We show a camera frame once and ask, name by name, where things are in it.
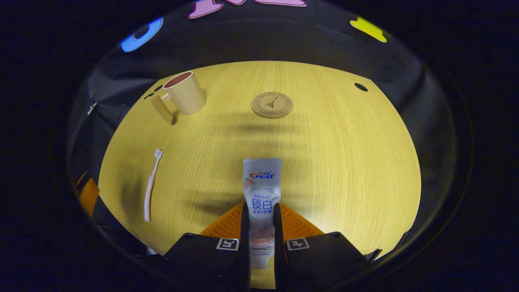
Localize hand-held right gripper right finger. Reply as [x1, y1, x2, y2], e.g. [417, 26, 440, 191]
[273, 203, 373, 291]

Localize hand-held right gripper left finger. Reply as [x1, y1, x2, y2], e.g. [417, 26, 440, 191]
[162, 202, 251, 291]

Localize white toothpaste tube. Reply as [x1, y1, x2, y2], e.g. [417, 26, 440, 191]
[242, 158, 282, 270]

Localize white toothbrush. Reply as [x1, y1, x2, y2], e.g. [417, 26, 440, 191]
[144, 148, 163, 223]

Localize round wooden coaster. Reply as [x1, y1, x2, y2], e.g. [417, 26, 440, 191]
[251, 92, 294, 119]

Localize beige cup with handle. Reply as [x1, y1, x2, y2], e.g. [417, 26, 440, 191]
[150, 71, 207, 123]

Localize black backdrop cloth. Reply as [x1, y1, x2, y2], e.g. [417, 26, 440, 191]
[67, 0, 461, 260]

